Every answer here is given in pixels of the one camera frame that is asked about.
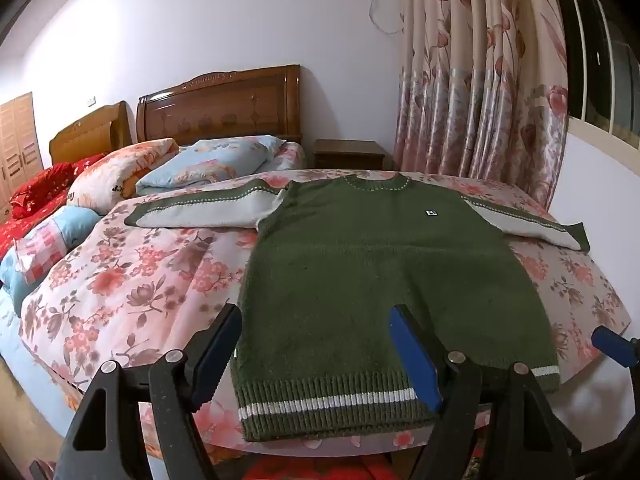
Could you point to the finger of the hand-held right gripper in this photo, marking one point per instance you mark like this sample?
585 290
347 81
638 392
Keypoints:
612 342

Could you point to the red blanket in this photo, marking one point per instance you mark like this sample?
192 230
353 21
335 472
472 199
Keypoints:
35 195

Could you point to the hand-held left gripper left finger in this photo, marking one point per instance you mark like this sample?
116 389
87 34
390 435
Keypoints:
220 347

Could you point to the folded orange floral quilt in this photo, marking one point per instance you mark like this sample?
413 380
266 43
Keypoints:
115 170

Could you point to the pink floral curtain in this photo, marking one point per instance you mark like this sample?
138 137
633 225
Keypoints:
475 85

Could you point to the blue checked blanket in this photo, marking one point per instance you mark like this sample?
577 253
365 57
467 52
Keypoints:
45 250

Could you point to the light wooden wardrobe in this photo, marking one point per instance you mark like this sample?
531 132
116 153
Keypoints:
17 145

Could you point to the folded light blue floral quilt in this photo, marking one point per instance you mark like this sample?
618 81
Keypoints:
210 162

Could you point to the pink floral bed quilt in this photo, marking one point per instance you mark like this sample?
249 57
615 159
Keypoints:
150 280

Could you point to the large wooden headboard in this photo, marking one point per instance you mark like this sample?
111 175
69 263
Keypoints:
225 110

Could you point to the dark window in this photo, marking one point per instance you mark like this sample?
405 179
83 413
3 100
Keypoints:
605 70

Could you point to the wooden nightstand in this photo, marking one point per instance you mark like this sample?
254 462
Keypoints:
347 154

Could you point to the small wooden headboard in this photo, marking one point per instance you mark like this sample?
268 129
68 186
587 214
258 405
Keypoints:
90 135

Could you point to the green knitted sweater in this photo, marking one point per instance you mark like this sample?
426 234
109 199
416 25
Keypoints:
350 260

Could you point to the red floral cloth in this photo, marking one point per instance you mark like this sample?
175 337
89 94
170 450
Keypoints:
310 467

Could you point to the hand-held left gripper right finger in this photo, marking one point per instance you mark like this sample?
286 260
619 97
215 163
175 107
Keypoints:
415 355

